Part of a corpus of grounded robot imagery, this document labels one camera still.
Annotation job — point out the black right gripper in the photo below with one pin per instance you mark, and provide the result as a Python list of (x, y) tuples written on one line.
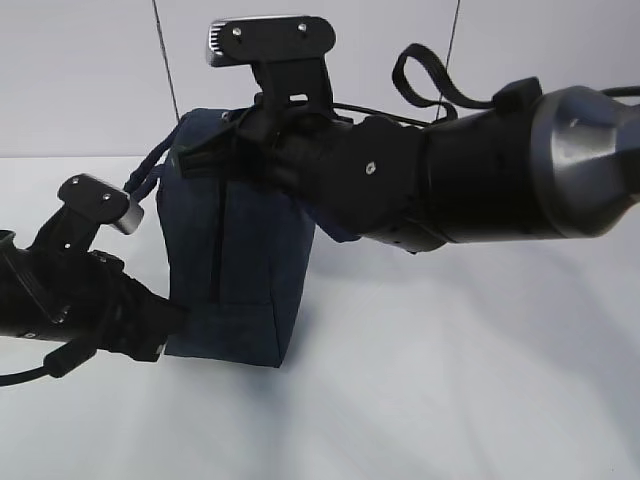
[(238, 144)]

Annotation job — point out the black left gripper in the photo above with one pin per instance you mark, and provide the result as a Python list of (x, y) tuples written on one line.
[(130, 319)]

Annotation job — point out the navy blue lunch bag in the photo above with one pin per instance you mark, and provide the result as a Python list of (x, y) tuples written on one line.
[(237, 256)]

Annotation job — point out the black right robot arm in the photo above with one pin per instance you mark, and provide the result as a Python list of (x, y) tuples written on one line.
[(535, 166)]

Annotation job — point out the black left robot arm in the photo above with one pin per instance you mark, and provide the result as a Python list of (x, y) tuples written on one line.
[(53, 296)]

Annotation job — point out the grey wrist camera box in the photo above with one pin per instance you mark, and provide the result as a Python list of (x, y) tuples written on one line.
[(248, 40), (101, 202)]

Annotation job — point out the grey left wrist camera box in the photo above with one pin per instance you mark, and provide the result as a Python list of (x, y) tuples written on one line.
[(101, 202)]

